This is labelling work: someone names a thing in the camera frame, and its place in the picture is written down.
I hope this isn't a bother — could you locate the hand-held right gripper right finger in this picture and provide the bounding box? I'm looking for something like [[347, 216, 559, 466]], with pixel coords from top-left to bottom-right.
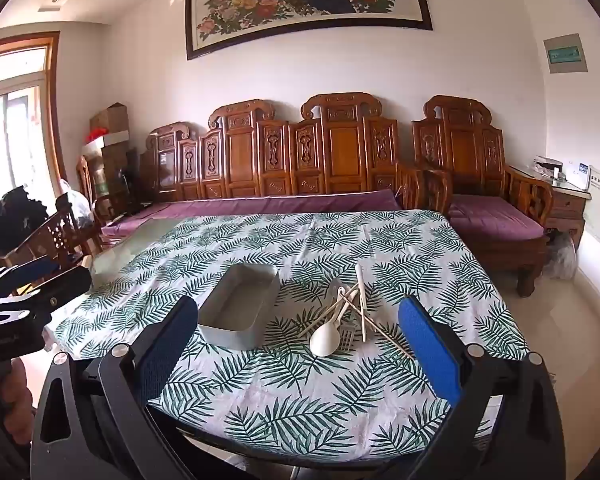
[[397, 296, 566, 480]]

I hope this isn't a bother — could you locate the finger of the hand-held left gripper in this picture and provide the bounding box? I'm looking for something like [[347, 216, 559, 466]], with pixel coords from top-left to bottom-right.
[[0, 256, 60, 295], [7, 266, 92, 313]]

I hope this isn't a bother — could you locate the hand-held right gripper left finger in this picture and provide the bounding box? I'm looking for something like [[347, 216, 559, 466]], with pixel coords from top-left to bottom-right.
[[30, 296, 201, 480]]

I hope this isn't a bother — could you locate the wooden chopstick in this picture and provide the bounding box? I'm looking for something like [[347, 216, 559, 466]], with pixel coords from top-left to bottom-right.
[[299, 282, 361, 338], [365, 317, 417, 361]]

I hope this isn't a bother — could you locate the grey metal box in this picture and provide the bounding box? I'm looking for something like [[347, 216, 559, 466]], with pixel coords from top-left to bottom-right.
[[197, 263, 281, 350]]

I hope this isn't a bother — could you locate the metal fork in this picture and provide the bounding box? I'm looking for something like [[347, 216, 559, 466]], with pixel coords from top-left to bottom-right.
[[339, 305, 358, 354]]

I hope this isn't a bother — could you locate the white chopstick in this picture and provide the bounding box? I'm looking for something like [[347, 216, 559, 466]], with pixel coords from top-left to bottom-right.
[[356, 263, 369, 345]]

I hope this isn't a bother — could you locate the white plastic spoon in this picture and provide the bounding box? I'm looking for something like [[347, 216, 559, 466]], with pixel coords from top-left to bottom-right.
[[309, 287, 356, 358]]

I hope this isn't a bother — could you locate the person's left hand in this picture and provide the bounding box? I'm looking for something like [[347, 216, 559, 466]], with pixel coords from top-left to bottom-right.
[[0, 355, 34, 443]]

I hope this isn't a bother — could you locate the wooden lattice chair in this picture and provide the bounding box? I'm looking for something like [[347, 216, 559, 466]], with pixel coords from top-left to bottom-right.
[[0, 195, 97, 283]]

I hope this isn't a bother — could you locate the pile of black clothes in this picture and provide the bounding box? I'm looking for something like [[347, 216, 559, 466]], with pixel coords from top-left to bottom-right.
[[0, 186, 49, 253]]

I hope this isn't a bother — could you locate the clear plastic bag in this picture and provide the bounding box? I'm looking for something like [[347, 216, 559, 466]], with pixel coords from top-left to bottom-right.
[[59, 190, 92, 231]]

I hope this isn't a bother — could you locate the leaf print tablecloth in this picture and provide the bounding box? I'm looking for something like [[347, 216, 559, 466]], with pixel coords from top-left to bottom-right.
[[45, 209, 531, 463]]

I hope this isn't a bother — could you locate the wooden framed window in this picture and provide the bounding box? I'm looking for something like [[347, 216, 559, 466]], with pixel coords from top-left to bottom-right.
[[0, 31, 64, 223]]

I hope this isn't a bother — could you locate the purple armchair cushion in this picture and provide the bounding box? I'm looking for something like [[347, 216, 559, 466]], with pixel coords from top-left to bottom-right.
[[450, 194, 546, 242]]

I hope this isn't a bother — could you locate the red and white box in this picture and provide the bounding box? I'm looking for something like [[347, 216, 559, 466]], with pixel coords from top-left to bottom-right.
[[82, 130, 130, 155]]

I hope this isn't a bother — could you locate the grey plastic bag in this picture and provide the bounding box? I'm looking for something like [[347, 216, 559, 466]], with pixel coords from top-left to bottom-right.
[[545, 230, 579, 281]]

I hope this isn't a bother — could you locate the brown cardboard box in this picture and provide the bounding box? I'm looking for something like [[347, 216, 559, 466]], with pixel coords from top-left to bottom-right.
[[89, 103, 130, 134]]

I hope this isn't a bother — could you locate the wooden side table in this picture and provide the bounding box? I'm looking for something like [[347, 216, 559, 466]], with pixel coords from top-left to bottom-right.
[[510, 165, 592, 252]]

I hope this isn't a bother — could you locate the carved wooden armchair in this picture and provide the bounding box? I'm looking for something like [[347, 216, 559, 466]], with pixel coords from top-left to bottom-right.
[[412, 95, 554, 297]]

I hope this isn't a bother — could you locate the carved wooden sofa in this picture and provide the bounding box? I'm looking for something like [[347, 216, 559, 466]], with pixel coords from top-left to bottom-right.
[[77, 92, 453, 223]]

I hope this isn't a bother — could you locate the white desk device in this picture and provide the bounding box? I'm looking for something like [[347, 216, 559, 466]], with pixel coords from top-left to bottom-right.
[[564, 160, 592, 192]]

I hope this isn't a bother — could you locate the framed peacock painting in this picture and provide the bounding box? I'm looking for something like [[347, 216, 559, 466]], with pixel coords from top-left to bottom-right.
[[185, 0, 433, 61]]

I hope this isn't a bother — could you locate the grey wall box green label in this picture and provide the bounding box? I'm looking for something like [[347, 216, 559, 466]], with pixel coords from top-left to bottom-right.
[[543, 34, 589, 75]]

